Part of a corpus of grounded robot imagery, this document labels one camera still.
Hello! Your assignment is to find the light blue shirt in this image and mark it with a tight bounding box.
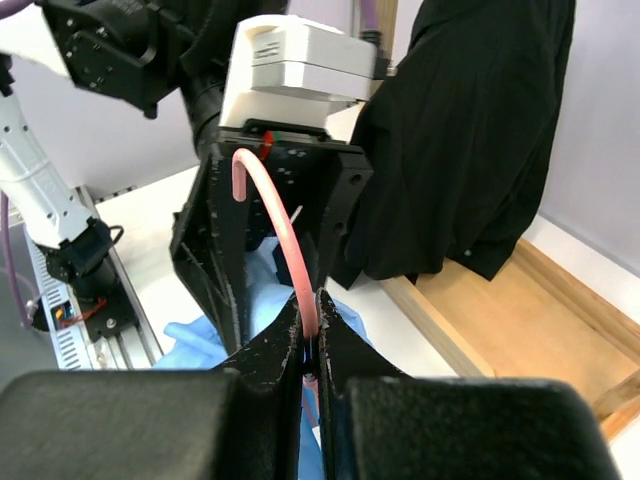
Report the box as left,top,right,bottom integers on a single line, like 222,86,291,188
151,238,368,479

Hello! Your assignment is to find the black shirt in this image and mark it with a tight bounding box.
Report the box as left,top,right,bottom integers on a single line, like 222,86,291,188
331,0,576,287

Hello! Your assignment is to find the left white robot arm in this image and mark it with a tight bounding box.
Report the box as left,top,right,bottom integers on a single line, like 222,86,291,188
1,1,378,352

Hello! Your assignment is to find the pink wire hanger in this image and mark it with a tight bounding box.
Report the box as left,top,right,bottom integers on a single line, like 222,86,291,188
232,147,321,436

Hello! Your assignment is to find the slotted cable duct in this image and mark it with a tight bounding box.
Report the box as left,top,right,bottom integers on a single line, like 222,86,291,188
22,224,96,371

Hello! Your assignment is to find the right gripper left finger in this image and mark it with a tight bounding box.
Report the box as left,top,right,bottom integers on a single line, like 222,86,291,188
1,301,304,479

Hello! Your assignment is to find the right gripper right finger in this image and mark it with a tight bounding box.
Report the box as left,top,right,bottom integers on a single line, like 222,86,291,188
316,291,619,479

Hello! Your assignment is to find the wooden clothes rack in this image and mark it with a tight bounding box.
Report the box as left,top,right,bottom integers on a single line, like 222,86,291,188
349,0,640,444

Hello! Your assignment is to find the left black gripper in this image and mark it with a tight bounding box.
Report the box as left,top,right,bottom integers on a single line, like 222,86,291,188
170,120,372,354

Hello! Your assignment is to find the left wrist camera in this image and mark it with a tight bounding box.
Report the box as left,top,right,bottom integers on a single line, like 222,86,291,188
219,15,377,129

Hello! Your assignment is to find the aluminium mounting rail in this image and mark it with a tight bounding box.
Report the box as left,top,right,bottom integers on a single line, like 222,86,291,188
74,185,166,371

